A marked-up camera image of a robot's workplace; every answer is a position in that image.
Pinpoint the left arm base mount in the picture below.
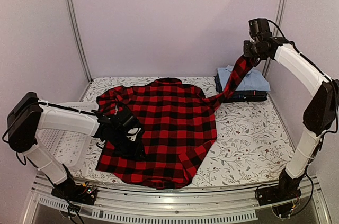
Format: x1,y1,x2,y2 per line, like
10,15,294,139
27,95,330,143
51,180,97,205

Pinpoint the right aluminium post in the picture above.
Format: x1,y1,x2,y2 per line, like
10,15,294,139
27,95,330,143
261,0,291,76

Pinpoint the floral table cloth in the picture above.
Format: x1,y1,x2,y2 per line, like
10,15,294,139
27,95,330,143
66,77,294,189

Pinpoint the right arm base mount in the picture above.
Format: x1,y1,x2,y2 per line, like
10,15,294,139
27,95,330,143
254,184,301,219

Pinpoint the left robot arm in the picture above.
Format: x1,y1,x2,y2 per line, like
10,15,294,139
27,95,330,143
2,92,145,200

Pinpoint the white plastic basket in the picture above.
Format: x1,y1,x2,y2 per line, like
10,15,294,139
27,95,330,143
36,102,99,171

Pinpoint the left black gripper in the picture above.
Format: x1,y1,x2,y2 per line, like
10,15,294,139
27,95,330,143
110,130,147,162

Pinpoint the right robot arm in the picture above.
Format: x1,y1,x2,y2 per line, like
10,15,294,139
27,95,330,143
244,18,338,203

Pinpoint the red black plaid shirt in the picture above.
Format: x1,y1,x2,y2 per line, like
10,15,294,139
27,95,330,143
96,56,256,190

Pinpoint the left aluminium post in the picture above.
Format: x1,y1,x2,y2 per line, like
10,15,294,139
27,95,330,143
65,0,93,83

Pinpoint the aluminium front rail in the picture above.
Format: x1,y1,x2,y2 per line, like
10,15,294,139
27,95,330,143
22,174,333,223

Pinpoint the aluminium post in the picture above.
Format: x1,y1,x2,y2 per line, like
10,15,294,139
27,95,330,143
65,0,93,83
261,0,291,76

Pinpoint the light blue folded shirt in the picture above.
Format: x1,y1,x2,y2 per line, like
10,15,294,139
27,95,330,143
215,65,271,93

